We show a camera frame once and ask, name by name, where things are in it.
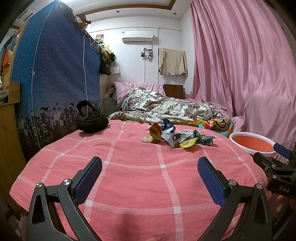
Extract orange white trash bin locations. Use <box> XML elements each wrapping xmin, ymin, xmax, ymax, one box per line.
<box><xmin>229</xmin><ymin>132</ymin><xmax>276</xmax><ymax>159</ymax></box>

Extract green snack wrapper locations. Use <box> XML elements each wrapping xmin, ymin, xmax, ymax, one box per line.
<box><xmin>193</xmin><ymin>130</ymin><xmax>215</xmax><ymax>146</ymax></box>

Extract pink curtain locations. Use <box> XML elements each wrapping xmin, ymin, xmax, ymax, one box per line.
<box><xmin>189</xmin><ymin>1</ymin><xmax>295</xmax><ymax>150</ymax></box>

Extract person's right hand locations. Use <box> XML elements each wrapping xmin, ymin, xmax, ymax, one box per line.
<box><xmin>265</xmin><ymin>190</ymin><xmax>295</xmax><ymax>221</ymax></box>

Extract wooden desk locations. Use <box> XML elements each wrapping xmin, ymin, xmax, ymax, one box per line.
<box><xmin>0</xmin><ymin>82</ymin><xmax>26</xmax><ymax>207</ymax></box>

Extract hanging bags and clothes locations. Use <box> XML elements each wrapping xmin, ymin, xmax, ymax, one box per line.
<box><xmin>94</xmin><ymin>34</ymin><xmax>115</xmax><ymax>76</ymax></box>

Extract pink pillow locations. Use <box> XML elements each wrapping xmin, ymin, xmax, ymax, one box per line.
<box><xmin>113</xmin><ymin>81</ymin><xmax>166</xmax><ymax>105</ymax></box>

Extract wooden headboard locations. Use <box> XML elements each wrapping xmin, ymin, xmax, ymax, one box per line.
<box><xmin>163</xmin><ymin>84</ymin><xmax>185</xmax><ymax>99</ymax></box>

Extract orange snack wrapper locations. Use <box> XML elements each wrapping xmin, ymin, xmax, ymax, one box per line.
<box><xmin>141</xmin><ymin>123</ymin><xmax>162</xmax><ymax>144</ymax></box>

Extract blue white snack wrapper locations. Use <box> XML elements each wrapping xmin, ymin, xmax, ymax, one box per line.
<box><xmin>161</xmin><ymin>118</ymin><xmax>176</xmax><ymax>149</ymax></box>

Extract pink plaid blanket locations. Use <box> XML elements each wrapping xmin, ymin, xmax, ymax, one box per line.
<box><xmin>10</xmin><ymin>120</ymin><xmax>267</xmax><ymax>240</ymax></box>

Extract floral white brown duvet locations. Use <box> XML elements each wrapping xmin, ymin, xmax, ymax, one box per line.
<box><xmin>108</xmin><ymin>87</ymin><xmax>224</xmax><ymax>124</ymax></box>

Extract grey bedside cabinet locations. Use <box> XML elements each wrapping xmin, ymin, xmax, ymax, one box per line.
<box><xmin>103</xmin><ymin>97</ymin><xmax>118</xmax><ymax>115</ymax></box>

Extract white air conditioner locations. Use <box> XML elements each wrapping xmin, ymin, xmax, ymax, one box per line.
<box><xmin>122</xmin><ymin>31</ymin><xmax>154</xmax><ymax>43</ymax></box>

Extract wall socket with charger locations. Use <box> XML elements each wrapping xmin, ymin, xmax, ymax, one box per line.
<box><xmin>140</xmin><ymin>48</ymin><xmax>153</xmax><ymax>62</ymax></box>

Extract black cap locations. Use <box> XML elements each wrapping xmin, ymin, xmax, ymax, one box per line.
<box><xmin>76</xmin><ymin>100</ymin><xmax>109</xmax><ymax>133</ymax></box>

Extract colourful cartoon bedsheet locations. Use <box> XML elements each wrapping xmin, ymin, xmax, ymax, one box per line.
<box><xmin>164</xmin><ymin>116</ymin><xmax>234</xmax><ymax>137</ymax></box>

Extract yellow snack wrapper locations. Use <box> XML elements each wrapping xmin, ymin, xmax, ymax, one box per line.
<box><xmin>179</xmin><ymin>138</ymin><xmax>198</xmax><ymax>148</ymax></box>

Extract beige hanging towel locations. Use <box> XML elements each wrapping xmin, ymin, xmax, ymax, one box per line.
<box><xmin>158</xmin><ymin>48</ymin><xmax>188</xmax><ymax>76</ymax></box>

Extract blue fabric wardrobe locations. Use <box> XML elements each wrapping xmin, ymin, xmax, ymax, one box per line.
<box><xmin>11</xmin><ymin>1</ymin><xmax>100</xmax><ymax>161</ymax></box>

